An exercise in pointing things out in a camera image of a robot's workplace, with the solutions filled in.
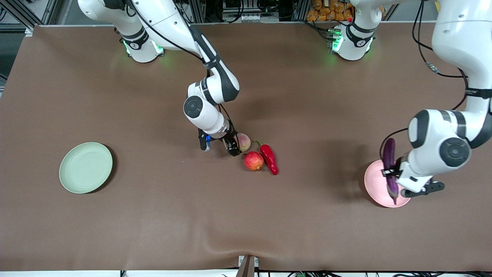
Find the brown table cover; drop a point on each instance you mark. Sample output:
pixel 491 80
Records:
pixel 192 215

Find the pink plate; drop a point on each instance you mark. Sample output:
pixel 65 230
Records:
pixel 374 184

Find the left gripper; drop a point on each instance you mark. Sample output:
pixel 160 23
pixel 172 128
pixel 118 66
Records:
pixel 391 172

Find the bag of orange buns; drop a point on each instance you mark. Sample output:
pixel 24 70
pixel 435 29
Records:
pixel 326 11

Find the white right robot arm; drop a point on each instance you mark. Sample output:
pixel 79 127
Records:
pixel 207 115

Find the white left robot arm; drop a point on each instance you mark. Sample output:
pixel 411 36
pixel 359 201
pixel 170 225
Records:
pixel 453 38

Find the light green plate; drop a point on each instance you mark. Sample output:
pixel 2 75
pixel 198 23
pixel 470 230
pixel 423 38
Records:
pixel 85 167

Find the metal camera post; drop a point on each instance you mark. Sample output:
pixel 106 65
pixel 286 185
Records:
pixel 247 267

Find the red apple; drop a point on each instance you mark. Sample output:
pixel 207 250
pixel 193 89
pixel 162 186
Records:
pixel 253 161

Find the red chili pepper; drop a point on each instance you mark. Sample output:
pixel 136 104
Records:
pixel 269 157

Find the purple eggplant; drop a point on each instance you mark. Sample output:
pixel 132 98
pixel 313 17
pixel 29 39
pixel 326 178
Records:
pixel 389 154

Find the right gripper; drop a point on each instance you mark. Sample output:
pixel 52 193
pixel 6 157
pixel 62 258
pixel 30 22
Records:
pixel 230 141

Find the aluminium frame profile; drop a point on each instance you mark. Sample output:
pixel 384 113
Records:
pixel 23 13

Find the pale peach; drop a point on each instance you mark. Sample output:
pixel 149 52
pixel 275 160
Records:
pixel 244 142

